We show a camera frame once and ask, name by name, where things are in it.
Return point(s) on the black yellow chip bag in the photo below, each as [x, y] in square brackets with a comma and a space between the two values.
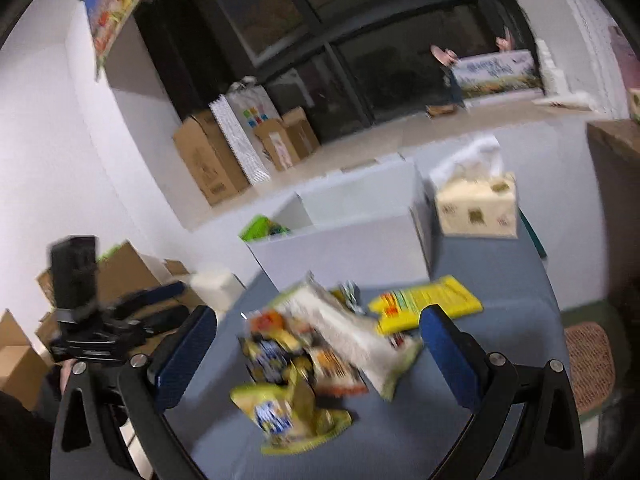
[271, 358]

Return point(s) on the white orange snack bag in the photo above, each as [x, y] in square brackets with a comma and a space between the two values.
[382, 359]

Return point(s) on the white foam block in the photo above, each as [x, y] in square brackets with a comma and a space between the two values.
[218, 289]

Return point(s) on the orange clear cracker packet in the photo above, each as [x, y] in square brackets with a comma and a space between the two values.
[333, 376]

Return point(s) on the white storage box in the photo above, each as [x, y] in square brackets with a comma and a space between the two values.
[371, 226]

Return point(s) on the green seaweed snack packet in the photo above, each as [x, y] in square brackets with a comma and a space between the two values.
[261, 227]

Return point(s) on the printed landscape gift box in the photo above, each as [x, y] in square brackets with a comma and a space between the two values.
[496, 78]

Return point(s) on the large tall cardboard box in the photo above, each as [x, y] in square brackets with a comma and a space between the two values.
[209, 158]

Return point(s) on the woven rattan stool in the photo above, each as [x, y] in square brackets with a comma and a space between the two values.
[592, 367]

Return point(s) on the white dotted paper bag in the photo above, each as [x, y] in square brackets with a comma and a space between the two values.
[244, 107]

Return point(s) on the yellow snack packet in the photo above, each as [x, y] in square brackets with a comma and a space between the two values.
[400, 310]

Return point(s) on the small open cardboard box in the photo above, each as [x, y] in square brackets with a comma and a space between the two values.
[288, 140]

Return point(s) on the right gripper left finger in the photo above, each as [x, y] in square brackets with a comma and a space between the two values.
[87, 443]

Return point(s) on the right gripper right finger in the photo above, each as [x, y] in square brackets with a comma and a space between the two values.
[546, 443]

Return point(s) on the yellow green chip bag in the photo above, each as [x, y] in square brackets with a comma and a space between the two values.
[289, 416]

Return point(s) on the cream tissue box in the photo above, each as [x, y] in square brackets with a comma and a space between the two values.
[474, 195]

